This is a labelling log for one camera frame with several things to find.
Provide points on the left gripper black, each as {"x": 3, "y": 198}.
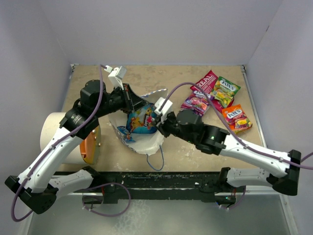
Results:
{"x": 136, "y": 101}

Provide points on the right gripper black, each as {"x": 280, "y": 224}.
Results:
{"x": 162, "y": 127}

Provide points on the blue snack packet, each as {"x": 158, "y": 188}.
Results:
{"x": 139, "y": 122}

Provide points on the blue checkered paper bag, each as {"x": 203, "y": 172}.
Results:
{"x": 145, "y": 144}

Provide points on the blue chocolate candy packet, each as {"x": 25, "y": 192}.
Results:
{"x": 125, "y": 134}

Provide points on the purple pink candy packet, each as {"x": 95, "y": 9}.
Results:
{"x": 197, "y": 102}

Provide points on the pink cookie snack packet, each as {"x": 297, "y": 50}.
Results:
{"x": 207, "y": 84}

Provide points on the green yellow candy packet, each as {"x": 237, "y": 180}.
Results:
{"x": 224, "y": 91}

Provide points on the orange snack packet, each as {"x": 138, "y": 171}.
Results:
{"x": 236, "y": 118}

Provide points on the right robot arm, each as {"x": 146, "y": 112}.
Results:
{"x": 274, "y": 169}

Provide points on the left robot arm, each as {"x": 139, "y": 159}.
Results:
{"x": 35, "y": 186}

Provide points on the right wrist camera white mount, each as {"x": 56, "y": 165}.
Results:
{"x": 162, "y": 108}

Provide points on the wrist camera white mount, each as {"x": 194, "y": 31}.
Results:
{"x": 116, "y": 75}
{"x": 162, "y": 108}

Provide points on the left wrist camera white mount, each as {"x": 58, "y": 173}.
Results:
{"x": 116, "y": 75}

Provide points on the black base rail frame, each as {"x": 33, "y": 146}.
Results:
{"x": 203, "y": 186}

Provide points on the aluminium table frame rail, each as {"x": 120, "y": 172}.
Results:
{"x": 258, "y": 124}

